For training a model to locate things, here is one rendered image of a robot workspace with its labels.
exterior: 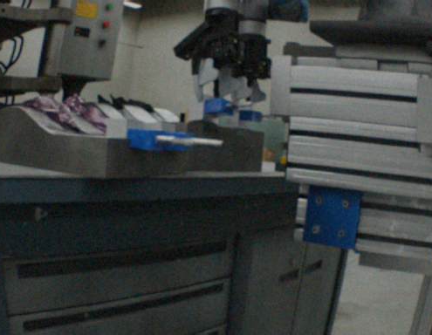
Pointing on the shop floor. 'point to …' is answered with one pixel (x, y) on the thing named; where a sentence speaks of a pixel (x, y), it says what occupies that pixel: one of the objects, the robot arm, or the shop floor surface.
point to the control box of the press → (86, 44)
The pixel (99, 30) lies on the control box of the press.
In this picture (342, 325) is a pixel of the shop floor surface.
